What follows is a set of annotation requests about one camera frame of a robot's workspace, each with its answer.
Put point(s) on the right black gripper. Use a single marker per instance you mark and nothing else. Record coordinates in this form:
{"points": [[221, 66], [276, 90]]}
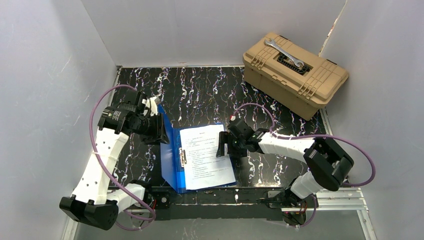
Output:
{"points": [[230, 142]]}

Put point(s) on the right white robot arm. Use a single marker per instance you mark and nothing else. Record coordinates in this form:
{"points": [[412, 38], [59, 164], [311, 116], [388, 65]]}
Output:
{"points": [[328, 163]]}

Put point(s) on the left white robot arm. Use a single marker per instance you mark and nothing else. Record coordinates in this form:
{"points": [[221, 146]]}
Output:
{"points": [[99, 198]]}

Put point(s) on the tan plastic toolbox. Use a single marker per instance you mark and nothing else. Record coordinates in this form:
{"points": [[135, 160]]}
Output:
{"points": [[302, 90]]}

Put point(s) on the aluminium frame rail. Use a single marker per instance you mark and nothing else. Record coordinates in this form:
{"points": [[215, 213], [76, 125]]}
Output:
{"points": [[340, 215]]}

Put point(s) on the blue plastic folder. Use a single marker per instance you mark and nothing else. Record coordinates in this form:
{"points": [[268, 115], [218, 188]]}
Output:
{"points": [[173, 158]]}

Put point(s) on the white printed paper files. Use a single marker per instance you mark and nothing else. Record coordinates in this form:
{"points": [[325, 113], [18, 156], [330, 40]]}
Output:
{"points": [[203, 169]]}

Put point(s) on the silver open-end wrench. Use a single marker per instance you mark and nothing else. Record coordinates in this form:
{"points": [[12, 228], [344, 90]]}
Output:
{"points": [[293, 60]]}

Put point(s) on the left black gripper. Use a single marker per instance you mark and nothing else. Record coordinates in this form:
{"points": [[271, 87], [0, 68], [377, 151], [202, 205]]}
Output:
{"points": [[157, 127]]}

